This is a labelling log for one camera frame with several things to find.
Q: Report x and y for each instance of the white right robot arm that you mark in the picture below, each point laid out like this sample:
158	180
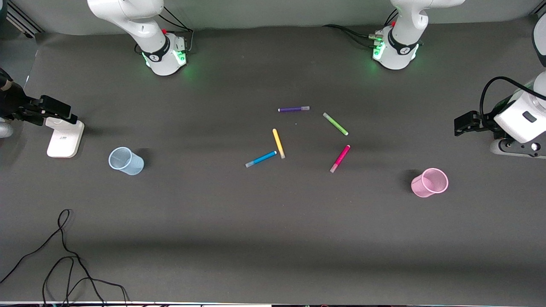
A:
136	25

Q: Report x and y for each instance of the aluminium frame rail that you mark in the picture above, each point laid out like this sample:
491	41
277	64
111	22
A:
23	19

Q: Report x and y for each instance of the blue marker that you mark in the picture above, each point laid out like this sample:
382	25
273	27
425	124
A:
261	159

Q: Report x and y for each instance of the yellow marker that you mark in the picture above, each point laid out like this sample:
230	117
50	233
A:
278	143

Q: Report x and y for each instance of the pink marker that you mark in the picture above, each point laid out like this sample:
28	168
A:
340	158

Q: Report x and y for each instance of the purple marker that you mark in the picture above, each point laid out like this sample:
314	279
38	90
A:
294	109

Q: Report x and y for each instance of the green marker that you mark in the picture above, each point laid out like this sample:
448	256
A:
335	124

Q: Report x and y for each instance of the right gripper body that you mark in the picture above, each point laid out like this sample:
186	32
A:
15	103

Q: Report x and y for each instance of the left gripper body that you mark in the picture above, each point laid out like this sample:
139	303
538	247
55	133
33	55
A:
486	121

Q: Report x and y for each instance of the translucent blue plastic cup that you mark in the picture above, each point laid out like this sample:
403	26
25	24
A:
128	164

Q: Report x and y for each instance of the pink plastic cup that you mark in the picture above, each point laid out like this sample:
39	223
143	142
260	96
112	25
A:
428	185

